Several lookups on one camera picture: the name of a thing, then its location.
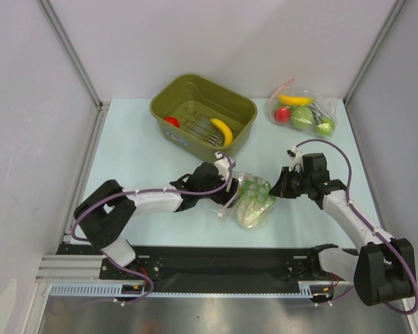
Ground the aluminium frame post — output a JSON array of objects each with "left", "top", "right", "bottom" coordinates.
[
  {"left": 36, "top": 0, "right": 102, "bottom": 110},
  {"left": 343, "top": 0, "right": 408, "bottom": 106}
]

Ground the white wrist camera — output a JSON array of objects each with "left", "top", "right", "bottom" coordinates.
[
  {"left": 286, "top": 145, "right": 304, "bottom": 173},
  {"left": 214, "top": 151, "right": 235, "bottom": 191}
]

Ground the right aluminium frame post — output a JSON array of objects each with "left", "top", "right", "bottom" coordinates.
[{"left": 343, "top": 0, "right": 408, "bottom": 106}]

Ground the large green fake apple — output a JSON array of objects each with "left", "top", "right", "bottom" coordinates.
[{"left": 290, "top": 106, "right": 314, "bottom": 129}]

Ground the fake napa cabbage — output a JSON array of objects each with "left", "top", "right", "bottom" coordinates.
[{"left": 236, "top": 173, "right": 276, "bottom": 229}]

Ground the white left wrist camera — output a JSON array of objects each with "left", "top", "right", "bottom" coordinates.
[{"left": 214, "top": 151, "right": 235, "bottom": 191}]

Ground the yellow fake banana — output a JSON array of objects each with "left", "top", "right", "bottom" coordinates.
[
  {"left": 278, "top": 94, "right": 314, "bottom": 106},
  {"left": 210, "top": 118, "right": 233, "bottom": 146}
]

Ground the clear zip bag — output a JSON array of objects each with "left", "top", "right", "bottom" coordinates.
[
  {"left": 265, "top": 79, "right": 338, "bottom": 138},
  {"left": 217, "top": 172, "right": 276, "bottom": 230}
]

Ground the small green fake apple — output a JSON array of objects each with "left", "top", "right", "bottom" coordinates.
[{"left": 314, "top": 117, "right": 335, "bottom": 137}]

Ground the left aluminium frame post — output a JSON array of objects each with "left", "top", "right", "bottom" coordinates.
[{"left": 36, "top": 0, "right": 102, "bottom": 110}]

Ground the far clear zip bag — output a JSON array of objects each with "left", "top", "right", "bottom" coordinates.
[{"left": 265, "top": 79, "right": 338, "bottom": 138}]

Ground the clear zip top bag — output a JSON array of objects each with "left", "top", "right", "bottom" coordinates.
[{"left": 217, "top": 172, "right": 276, "bottom": 230}]

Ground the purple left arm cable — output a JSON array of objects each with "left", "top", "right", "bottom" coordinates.
[{"left": 70, "top": 156, "right": 238, "bottom": 303}]

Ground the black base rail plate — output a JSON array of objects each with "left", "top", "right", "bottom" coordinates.
[{"left": 55, "top": 239, "right": 365, "bottom": 295}]

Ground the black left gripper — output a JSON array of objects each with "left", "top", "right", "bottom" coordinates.
[{"left": 197, "top": 172, "right": 240, "bottom": 208}]

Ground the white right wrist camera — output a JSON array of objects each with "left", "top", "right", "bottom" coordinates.
[{"left": 286, "top": 145, "right": 304, "bottom": 173}]

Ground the olive green plastic bin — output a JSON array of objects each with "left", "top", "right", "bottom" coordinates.
[{"left": 150, "top": 74, "right": 257, "bottom": 162}]

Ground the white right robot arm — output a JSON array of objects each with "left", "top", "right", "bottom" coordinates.
[{"left": 270, "top": 148, "right": 418, "bottom": 306}]

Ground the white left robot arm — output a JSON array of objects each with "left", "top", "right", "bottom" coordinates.
[{"left": 71, "top": 157, "right": 239, "bottom": 278}]

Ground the red fake tomato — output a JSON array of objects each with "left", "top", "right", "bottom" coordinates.
[
  {"left": 274, "top": 106, "right": 291, "bottom": 123},
  {"left": 164, "top": 116, "right": 180, "bottom": 128}
]

